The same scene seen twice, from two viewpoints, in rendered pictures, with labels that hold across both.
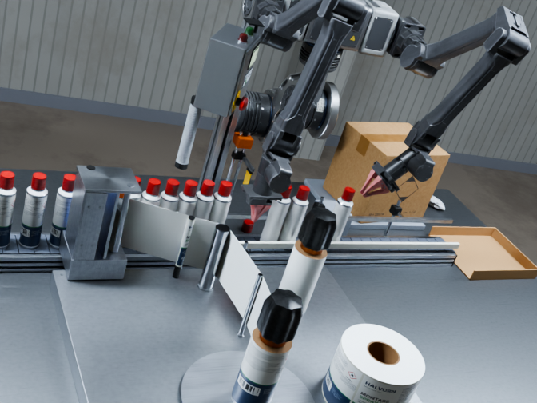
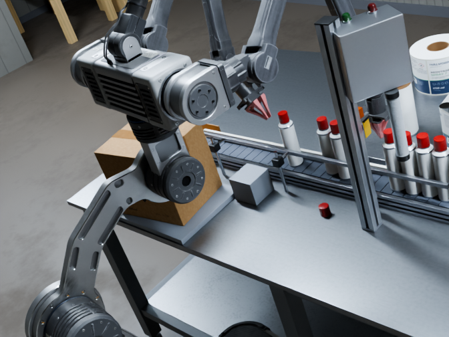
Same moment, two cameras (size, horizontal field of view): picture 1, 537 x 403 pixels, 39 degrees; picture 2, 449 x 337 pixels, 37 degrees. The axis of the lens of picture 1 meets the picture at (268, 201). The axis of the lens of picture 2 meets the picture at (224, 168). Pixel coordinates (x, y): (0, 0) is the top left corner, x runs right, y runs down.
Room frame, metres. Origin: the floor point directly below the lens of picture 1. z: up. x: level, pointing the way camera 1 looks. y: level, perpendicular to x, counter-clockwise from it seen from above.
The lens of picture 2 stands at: (2.51, 1.72, 2.13)
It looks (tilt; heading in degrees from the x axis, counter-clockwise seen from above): 31 degrees down; 264
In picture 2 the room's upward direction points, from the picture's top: 19 degrees counter-clockwise
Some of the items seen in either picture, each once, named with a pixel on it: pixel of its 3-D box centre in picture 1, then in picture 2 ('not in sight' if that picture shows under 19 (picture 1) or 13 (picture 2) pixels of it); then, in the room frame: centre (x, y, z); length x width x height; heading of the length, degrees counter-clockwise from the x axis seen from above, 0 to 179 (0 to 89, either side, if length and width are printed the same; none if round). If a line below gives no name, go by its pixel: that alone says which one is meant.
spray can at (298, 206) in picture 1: (294, 217); (327, 145); (1.98, -0.09, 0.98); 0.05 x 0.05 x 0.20
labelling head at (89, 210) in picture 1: (99, 222); not in sight; (1.59, 0.38, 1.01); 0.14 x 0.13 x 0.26; 122
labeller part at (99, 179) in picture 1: (109, 178); not in sight; (1.58, 0.38, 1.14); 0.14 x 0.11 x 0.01; 122
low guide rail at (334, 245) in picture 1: (321, 245); (313, 154); (2.01, -0.19, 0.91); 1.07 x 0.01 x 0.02; 122
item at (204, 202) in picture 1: (200, 213); (409, 162); (1.83, 0.17, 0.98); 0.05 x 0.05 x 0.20
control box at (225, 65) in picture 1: (228, 69); (369, 53); (1.90, 0.21, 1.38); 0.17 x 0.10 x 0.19; 177
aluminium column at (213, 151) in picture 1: (222, 133); (351, 132); (1.99, 0.18, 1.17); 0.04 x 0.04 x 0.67; 32
